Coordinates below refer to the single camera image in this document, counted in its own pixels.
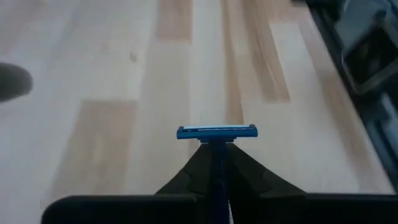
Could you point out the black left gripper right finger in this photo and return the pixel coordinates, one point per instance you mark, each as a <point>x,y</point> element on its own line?
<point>255,183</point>

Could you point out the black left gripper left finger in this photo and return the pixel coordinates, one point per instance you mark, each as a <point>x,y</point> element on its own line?
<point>186,186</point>

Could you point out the blue disposable razor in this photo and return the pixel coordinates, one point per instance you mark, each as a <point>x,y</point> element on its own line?
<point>217,133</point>

